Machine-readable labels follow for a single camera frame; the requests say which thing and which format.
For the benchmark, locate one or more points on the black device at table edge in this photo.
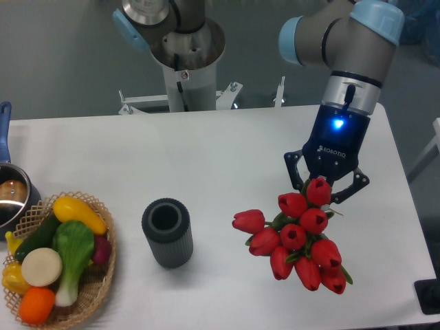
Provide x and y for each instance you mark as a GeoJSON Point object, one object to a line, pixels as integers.
{"type": "Point", "coordinates": [428, 295]}

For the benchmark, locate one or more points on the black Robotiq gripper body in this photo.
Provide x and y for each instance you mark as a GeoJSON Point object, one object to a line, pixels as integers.
{"type": "Point", "coordinates": [334, 143]}

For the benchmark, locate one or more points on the yellow squash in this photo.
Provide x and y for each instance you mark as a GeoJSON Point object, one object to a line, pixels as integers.
{"type": "Point", "coordinates": [68, 208]}

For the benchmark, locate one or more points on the red radish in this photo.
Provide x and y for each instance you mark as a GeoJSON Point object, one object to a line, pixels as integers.
{"type": "Point", "coordinates": [102, 250]}

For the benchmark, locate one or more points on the blue handled saucepan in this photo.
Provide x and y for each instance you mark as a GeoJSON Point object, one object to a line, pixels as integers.
{"type": "Point", "coordinates": [18, 193]}

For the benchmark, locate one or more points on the blue plastic bag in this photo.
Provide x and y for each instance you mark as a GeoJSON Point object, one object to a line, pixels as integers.
{"type": "Point", "coordinates": [421, 26]}

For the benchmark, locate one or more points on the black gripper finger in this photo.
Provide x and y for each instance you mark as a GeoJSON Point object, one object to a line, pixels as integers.
{"type": "Point", "coordinates": [360, 181]}
{"type": "Point", "coordinates": [297, 177]}

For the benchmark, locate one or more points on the white metal frame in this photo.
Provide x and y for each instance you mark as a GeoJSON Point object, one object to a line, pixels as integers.
{"type": "Point", "coordinates": [426, 156]}

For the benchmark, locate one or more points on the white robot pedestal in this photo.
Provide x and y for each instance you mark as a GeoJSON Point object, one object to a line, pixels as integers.
{"type": "Point", "coordinates": [189, 67]}

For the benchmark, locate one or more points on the green cucumber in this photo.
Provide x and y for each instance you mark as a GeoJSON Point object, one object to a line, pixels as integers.
{"type": "Point", "coordinates": [40, 238]}

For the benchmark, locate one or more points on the red tulip bouquet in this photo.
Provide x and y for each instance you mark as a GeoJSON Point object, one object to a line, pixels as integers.
{"type": "Point", "coordinates": [295, 241]}

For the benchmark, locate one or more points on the dark grey ribbed vase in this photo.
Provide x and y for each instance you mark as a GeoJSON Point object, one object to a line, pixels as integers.
{"type": "Point", "coordinates": [166, 226]}

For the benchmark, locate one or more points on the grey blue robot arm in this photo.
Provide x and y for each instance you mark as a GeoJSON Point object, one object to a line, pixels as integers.
{"type": "Point", "coordinates": [356, 40]}

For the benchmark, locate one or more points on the green bok choy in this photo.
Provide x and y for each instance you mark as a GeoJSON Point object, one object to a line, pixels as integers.
{"type": "Point", "coordinates": [74, 243]}

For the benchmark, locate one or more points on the yellow bell pepper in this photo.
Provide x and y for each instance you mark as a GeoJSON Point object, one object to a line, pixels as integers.
{"type": "Point", "coordinates": [13, 280]}

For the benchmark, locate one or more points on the yellow banana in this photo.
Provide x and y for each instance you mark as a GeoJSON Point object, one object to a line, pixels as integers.
{"type": "Point", "coordinates": [13, 242]}

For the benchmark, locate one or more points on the beige round bun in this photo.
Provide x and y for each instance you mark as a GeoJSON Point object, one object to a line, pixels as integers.
{"type": "Point", "coordinates": [41, 267]}

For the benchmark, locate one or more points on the orange fruit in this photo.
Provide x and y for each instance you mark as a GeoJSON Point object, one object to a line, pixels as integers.
{"type": "Point", "coordinates": [36, 305]}

